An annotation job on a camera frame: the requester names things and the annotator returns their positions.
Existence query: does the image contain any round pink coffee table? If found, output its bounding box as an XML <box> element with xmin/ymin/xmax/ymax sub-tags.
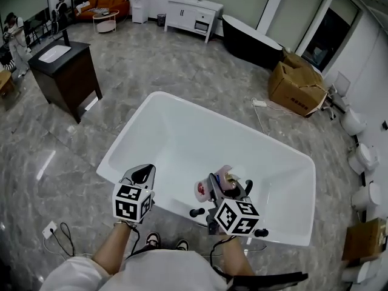
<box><xmin>92</xmin><ymin>9</ymin><xmax>120</xmax><ymax>35</ymax></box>

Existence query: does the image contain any grey roller blind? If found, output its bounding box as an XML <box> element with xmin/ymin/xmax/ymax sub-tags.
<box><xmin>193</xmin><ymin>0</ymin><xmax>276</xmax><ymax>30</ymax></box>
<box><xmin>266</xmin><ymin>0</ymin><xmax>330</xmax><ymax>44</ymax></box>
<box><xmin>330</xmin><ymin>0</ymin><xmax>360</xmax><ymax>19</ymax></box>

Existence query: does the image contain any dark wooden vanity cabinet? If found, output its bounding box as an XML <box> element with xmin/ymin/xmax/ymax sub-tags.
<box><xmin>27</xmin><ymin>39</ymin><xmax>103</xmax><ymax>124</ymax></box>

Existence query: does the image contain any white power cable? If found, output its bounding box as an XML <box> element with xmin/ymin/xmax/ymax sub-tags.
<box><xmin>253</xmin><ymin>104</ymin><xmax>272</xmax><ymax>136</ymax></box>
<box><xmin>42</xmin><ymin>238</ymin><xmax>95</xmax><ymax>259</ymax></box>

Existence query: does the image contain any black power cable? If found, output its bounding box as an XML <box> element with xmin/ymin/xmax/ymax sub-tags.
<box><xmin>50</xmin><ymin>222</ymin><xmax>76</xmax><ymax>257</ymax></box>

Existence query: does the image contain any white rectangular bathtub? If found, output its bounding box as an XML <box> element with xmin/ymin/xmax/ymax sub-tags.
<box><xmin>96</xmin><ymin>91</ymin><xmax>316</xmax><ymax>247</ymax></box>

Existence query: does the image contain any white office chair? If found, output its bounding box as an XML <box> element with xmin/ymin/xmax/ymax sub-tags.
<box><xmin>321</xmin><ymin>71</ymin><xmax>352</xmax><ymax>121</ymax></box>

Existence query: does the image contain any white sink basin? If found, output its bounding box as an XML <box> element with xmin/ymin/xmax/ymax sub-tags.
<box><xmin>38</xmin><ymin>44</ymin><xmax>72</xmax><ymax>64</ymax></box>

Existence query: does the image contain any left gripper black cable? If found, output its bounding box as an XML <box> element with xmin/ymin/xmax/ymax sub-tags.
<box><xmin>127</xmin><ymin>226</ymin><xmax>141</xmax><ymax>258</ymax></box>

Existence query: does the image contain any black oval bathtub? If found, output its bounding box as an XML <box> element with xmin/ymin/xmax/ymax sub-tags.
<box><xmin>222</xmin><ymin>14</ymin><xmax>283</xmax><ymax>71</ymax></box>

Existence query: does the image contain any pink spray bottle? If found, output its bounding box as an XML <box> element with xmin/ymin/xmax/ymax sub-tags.
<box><xmin>193</xmin><ymin>164</ymin><xmax>247</xmax><ymax>202</ymax></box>

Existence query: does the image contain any person's left forearm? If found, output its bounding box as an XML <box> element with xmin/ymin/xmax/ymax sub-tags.
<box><xmin>92</xmin><ymin>221</ymin><xmax>139</xmax><ymax>275</ymax></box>

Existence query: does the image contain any person's white shirt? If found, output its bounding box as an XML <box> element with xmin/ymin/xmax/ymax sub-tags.
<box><xmin>39</xmin><ymin>249</ymin><xmax>231</xmax><ymax>291</ymax></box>

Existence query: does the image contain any orange sofa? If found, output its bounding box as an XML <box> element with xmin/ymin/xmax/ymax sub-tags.
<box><xmin>74</xmin><ymin>0</ymin><xmax>130</xmax><ymax>22</ymax></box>

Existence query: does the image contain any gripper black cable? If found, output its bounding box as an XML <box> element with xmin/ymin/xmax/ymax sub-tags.
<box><xmin>127</xmin><ymin>226</ymin><xmax>141</xmax><ymax>258</ymax></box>
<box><xmin>209</xmin><ymin>236</ymin><xmax>237</xmax><ymax>281</ymax></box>

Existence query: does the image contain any person's left shoe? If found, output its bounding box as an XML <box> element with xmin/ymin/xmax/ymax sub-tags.
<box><xmin>144</xmin><ymin>232</ymin><xmax>161</xmax><ymax>250</ymax></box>

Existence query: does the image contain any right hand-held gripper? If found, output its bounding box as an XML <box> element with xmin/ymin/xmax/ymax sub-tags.
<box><xmin>207</xmin><ymin>172</ymin><xmax>261</xmax><ymax>236</ymax></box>

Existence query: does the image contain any black belt strap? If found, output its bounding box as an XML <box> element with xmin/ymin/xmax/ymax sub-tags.
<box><xmin>212</xmin><ymin>265</ymin><xmax>309</xmax><ymax>291</ymax></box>

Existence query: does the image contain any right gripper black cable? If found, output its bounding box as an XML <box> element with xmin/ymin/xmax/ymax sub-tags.
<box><xmin>209</xmin><ymin>236</ymin><xmax>237</xmax><ymax>281</ymax></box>

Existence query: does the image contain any small cardboard box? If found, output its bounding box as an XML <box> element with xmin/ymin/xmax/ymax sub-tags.
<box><xmin>341</xmin><ymin>217</ymin><xmax>388</xmax><ymax>262</ymax></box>

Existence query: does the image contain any white vanity cabinet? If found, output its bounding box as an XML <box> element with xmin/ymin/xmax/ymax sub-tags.
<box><xmin>164</xmin><ymin>0</ymin><xmax>224</xmax><ymax>44</ymax></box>

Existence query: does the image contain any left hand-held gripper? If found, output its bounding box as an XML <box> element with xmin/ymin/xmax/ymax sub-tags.
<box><xmin>112</xmin><ymin>163</ymin><xmax>156</xmax><ymax>224</ymax></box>

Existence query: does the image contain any person's right forearm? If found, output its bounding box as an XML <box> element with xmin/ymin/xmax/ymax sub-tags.
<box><xmin>216</xmin><ymin>235</ymin><xmax>255</xmax><ymax>277</ymax></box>

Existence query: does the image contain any white water dispenser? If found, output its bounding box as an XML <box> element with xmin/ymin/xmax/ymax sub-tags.
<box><xmin>132</xmin><ymin>0</ymin><xmax>151</xmax><ymax>24</ymax></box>

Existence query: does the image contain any large torn cardboard box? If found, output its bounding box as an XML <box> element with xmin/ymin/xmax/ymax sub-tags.
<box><xmin>268</xmin><ymin>52</ymin><xmax>328</xmax><ymax>118</ymax></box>

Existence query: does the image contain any black basin faucet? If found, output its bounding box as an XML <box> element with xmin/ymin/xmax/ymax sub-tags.
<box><xmin>51</xmin><ymin>28</ymin><xmax>71</xmax><ymax>47</ymax></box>

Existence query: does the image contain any small wooden table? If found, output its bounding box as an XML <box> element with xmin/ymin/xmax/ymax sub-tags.
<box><xmin>0</xmin><ymin>70</ymin><xmax>18</xmax><ymax>99</ymax></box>

